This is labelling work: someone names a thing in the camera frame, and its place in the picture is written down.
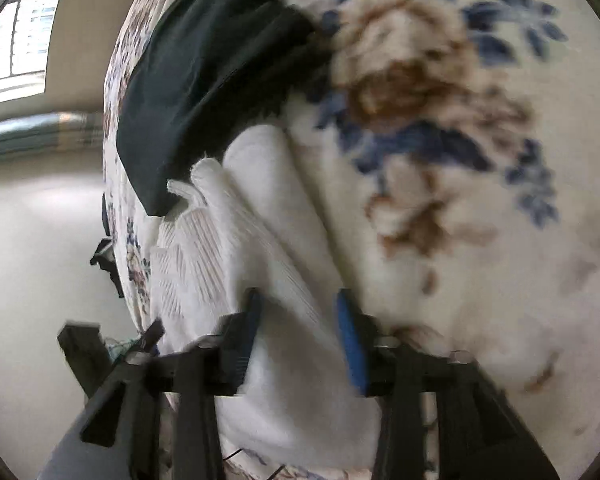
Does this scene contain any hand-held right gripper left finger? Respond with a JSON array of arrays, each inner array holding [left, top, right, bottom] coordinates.
[[37, 287, 263, 480]]

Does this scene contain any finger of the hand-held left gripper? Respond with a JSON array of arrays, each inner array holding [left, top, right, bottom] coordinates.
[[130, 317, 167, 358], [57, 322, 116, 401]]

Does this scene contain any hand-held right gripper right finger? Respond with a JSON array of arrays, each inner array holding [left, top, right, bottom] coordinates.
[[336, 289, 561, 480]]

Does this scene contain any white knit sweater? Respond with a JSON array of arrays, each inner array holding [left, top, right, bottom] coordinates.
[[150, 124, 386, 471]]

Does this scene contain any floral bedsheet bed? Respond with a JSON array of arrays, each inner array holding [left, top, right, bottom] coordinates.
[[102, 0, 600, 480]]

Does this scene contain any black folded cloth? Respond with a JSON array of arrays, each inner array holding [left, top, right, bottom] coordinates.
[[116, 0, 331, 217]]

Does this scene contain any barred window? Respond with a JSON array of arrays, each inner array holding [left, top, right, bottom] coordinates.
[[0, 0, 73, 108]]

